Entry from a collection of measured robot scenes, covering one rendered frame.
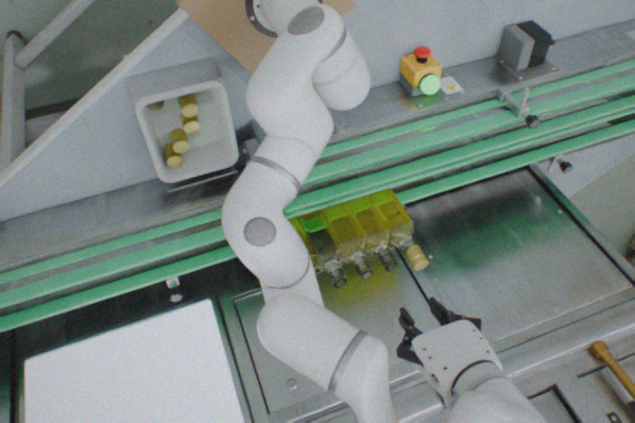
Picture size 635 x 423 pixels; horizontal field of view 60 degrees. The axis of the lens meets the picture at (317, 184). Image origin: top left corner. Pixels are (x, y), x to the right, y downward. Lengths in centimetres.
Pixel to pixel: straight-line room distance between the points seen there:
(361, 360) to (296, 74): 38
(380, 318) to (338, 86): 59
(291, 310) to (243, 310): 57
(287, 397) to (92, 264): 48
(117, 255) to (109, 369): 24
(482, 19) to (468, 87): 16
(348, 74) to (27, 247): 78
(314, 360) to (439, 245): 78
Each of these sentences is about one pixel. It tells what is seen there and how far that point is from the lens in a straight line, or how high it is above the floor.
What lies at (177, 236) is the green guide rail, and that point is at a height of 92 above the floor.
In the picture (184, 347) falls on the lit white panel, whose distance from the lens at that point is 125.
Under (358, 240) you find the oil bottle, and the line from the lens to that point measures 116.
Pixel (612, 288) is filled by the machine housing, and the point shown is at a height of 129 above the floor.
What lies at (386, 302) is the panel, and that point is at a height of 115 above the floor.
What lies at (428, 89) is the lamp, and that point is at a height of 85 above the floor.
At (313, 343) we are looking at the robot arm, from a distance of 69.
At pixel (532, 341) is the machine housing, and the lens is 128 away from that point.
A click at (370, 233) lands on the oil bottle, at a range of 118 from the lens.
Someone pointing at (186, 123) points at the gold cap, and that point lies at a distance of 115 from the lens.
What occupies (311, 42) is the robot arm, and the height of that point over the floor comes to 109.
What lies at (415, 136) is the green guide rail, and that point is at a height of 93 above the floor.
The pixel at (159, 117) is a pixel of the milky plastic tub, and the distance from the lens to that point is 119.
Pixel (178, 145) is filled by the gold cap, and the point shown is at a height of 81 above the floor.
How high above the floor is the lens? 172
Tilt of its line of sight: 41 degrees down
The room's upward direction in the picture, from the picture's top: 152 degrees clockwise
